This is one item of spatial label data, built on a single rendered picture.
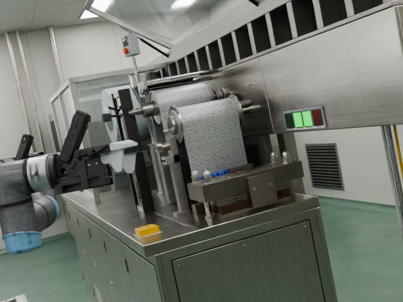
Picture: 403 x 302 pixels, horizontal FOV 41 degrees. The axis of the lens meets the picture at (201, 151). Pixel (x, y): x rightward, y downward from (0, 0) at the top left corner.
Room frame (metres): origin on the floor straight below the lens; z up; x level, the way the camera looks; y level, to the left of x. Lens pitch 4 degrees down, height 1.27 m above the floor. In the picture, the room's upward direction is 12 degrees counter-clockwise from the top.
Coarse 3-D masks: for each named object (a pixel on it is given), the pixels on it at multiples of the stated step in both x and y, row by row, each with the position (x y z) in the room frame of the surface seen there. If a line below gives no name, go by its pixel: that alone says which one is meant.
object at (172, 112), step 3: (234, 102) 2.13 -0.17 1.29; (237, 105) 2.12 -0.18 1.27; (237, 108) 2.11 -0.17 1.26; (171, 111) 2.08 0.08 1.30; (174, 111) 2.05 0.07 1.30; (237, 111) 2.11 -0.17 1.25; (171, 114) 2.09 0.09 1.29; (174, 114) 2.05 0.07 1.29; (177, 117) 2.03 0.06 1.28; (177, 120) 2.03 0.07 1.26; (177, 123) 2.04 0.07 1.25; (180, 126) 2.03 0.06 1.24; (180, 129) 2.03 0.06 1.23; (180, 132) 2.04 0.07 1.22; (174, 135) 2.10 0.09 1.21; (177, 135) 2.07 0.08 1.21; (180, 135) 2.05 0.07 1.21; (177, 138) 2.08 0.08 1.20
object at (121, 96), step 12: (120, 96) 2.29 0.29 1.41; (120, 108) 2.30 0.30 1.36; (132, 108) 2.30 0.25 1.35; (120, 120) 2.43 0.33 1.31; (132, 120) 2.30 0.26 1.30; (120, 132) 2.42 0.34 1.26; (132, 132) 2.30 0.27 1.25; (144, 168) 2.30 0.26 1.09; (132, 180) 2.43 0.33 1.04; (144, 180) 2.30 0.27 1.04; (132, 192) 2.43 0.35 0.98; (144, 192) 2.30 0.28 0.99; (144, 204) 2.29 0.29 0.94
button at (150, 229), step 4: (152, 224) 1.88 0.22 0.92; (136, 228) 1.86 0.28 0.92; (140, 228) 1.85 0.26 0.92; (144, 228) 1.83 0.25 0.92; (148, 228) 1.82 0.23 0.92; (152, 228) 1.82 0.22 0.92; (156, 228) 1.83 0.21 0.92; (136, 232) 1.86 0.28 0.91; (140, 232) 1.81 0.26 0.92; (144, 232) 1.81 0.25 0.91; (148, 232) 1.82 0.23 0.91; (152, 232) 1.82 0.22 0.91; (140, 236) 1.81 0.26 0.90
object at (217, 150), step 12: (204, 132) 2.05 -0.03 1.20; (216, 132) 2.07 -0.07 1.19; (228, 132) 2.09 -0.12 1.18; (240, 132) 2.10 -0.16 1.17; (192, 144) 2.03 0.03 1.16; (204, 144) 2.05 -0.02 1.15; (216, 144) 2.07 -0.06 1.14; (228, 144) 2.08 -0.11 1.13; (240, 144) 2.10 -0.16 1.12; (192, 156) 2.03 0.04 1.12; (204, 156) 2.05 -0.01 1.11; (216, 156) 2.06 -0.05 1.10; (228, 156) 2.08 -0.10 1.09; (240, 156) 2.10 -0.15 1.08; (192, 168) 2.03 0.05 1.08; (204, 168) 2.04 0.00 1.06; (216, 168) 2.06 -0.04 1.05
